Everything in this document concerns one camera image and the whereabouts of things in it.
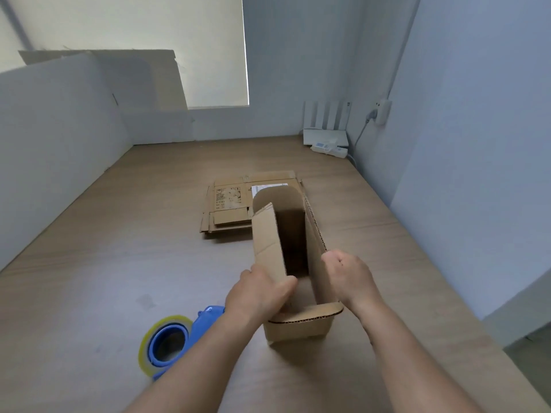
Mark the person's left hand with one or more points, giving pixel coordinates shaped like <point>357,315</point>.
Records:
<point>254,296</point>

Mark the person's right hand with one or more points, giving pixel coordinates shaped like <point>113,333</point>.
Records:
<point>355,279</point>

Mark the tuck-flap cardboard box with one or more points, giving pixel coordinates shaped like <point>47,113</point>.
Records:
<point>267,249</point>

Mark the blue tape dispenser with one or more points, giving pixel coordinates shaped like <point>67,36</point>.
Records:
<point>206,318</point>

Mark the stack of cardboard boxes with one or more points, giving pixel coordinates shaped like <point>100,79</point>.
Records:
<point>224,230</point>

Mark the clear yellowish tape roll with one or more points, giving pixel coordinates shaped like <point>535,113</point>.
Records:
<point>144,357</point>

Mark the person's right forearm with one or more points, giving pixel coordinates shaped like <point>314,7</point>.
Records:
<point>413,365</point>

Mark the person's left forearm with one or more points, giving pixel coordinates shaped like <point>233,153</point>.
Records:
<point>193,374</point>

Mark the white power strip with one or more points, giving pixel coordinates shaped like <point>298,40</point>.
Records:
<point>338,152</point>

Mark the white router with antennas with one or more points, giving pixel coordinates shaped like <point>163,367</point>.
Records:
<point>325,136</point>

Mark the white foam partition board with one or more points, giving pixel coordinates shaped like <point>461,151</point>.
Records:
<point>56,159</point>

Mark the bright window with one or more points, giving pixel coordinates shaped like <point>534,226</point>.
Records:
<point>206,38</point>

